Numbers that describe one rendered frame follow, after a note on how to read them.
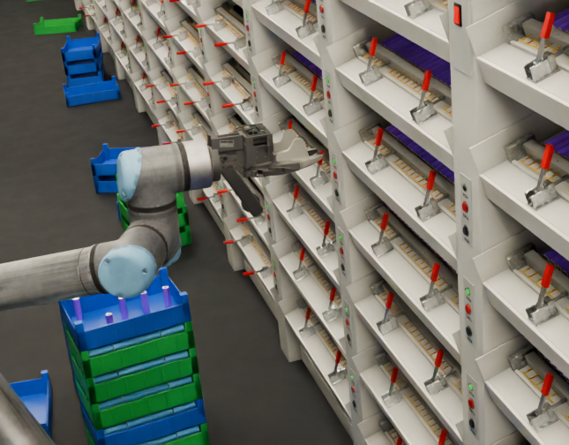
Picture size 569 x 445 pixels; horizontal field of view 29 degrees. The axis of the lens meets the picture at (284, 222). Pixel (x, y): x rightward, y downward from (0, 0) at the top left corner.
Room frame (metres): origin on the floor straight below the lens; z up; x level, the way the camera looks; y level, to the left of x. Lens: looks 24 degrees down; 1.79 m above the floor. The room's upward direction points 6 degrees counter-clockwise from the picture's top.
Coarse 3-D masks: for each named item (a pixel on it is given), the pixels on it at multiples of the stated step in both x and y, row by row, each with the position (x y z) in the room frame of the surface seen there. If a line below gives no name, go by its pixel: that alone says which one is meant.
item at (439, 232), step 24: (360, 120) 2.30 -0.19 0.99; (384, 120) 2.31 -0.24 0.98; (360, 144) 2.29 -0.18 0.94; (360, 168) 2.18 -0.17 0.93; (408, 168) 2.09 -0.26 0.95; (384, 192) 2.04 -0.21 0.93; (408, 192) 1.99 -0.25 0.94; (432, 192) 1.96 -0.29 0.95; (408, 216) 1.92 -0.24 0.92; (432, 240) 1.82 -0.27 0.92; (456, 240) 1.70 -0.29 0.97; (456, 264) 1.72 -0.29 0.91
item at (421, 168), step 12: (372, 132) 2.28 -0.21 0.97; (384, 132) 2.24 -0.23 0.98; (372, 144) 2.24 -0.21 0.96; (384, 144) 2.22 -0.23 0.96; (396, 144) 2.17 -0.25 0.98; (408, 156) 2.09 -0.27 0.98; (420, 168) 2.02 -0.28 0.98; (420, 180) 2.00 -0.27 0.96; (444, 180) 1.94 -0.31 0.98; (444, 192) 1.92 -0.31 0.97
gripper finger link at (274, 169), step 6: (276, 162) 1.92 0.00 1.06; (294, 162) 1.92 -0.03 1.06; (270, 168) 1.90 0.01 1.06; (276, 168) 1.90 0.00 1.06; (282, 168) 1.90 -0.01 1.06; (288, 168) 1.91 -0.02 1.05; (294, 168) 1.91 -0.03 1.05; (264, 174) 1.90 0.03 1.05; (270, 174) 1.90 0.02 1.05; (276, 174) 1.90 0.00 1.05; (282, 174) 1.90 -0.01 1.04
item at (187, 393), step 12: (192, 384) 2.56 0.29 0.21; (84, 396) 2.55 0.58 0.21; (156, 396) 2.52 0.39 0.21; (168, 396) 2.53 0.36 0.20; (180, 396) 2.54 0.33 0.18; (192, 396) 2.56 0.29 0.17; (96, 408) 2.46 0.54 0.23; (108, 408) 2.48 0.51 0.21; (120, 408) 2.49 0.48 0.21; (132, 408) 2.50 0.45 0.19; (144, 408) 2.51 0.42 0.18; (156, 408) 2.52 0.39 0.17; (168, 408) 2.53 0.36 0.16; (96, 420) 2.46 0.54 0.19; (108, 420) 2.47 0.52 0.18; (120, 420) 2.48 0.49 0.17
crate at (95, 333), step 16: (160, 272) 2.73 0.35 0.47; (160, 288) 2.74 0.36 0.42; (176, 288) 2.65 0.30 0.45; (64, 304) 2.63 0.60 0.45; (80, 304) 2.66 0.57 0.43; (96, 304) 2.68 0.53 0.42; (112, 304) 2.69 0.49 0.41; (128, 304) 2.69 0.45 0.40; (160, 304) 2.67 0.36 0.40; (176, 304) 2.66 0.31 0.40; (64, 320) 2.62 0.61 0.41; (96, 320) 2.62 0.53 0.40; (128, 320) 2.51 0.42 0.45; (144, 320) 2.52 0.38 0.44; (160, 320) 2.54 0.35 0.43; (176, 320) 2.55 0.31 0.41; (80, 336) 2.46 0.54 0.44; (96, 336) 2.48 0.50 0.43; (112, 336) 2.49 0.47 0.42; (128, 336) 2.50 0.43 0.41
